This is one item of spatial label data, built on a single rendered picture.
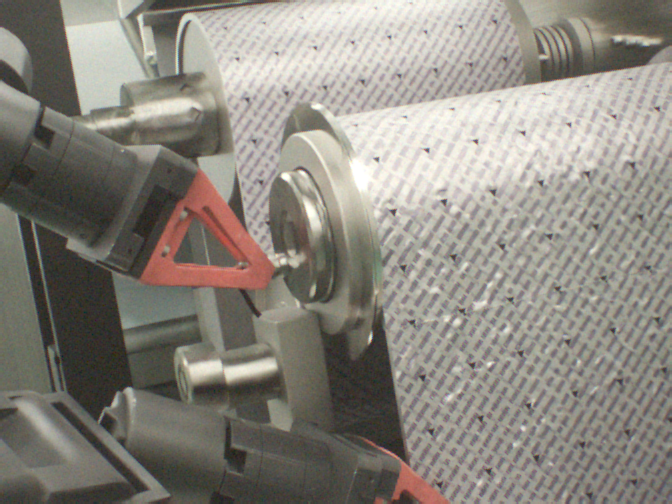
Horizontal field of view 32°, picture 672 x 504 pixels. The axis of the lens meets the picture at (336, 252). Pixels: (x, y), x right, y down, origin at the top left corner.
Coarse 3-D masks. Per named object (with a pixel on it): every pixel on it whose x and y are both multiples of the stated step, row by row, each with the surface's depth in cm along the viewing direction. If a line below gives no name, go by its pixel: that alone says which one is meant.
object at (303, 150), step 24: (288, 144) 67; (312, 144) 63; (288, 168) 68; (312, 168) 64; (336, 168) 62; (336, 192) 61; (336, 216) 62; (336, 240) 62; (360, 264) 62; (336, 288) 64; (360, 288) 62; (336, 312) 65
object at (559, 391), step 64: (448, 320) 62; (512, 320) 64; (576, 320) 65; (640, 320) 66; (448, 384) 63; (512, 384) 64; (576, 384) 65; (640, 384) 67; (448, 448) 63; (512, 448) 64; (576, 448) 65; (640, 448) 67
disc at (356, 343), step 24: (288, 120) 69; (312, 120) 65; (336, 120) 62; (336, 144) 62; (360, 168) 60; (360, 192) 60; (360, 216) 60; (360, 240) 61; (360, 312) 63; (336, 336) 68; (360, 336) 64
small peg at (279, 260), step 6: (270, 258) 67; (276, 258) 67; (282, 258) 67; (240, 264) 66; (246, 264) 66; (276, 264) 67; (282, 264) 67; (288, 264) 67; (276, 270) 67; (282, 270) 67; (288, 270) 67; (276, 276) 67; (282, 276) 67
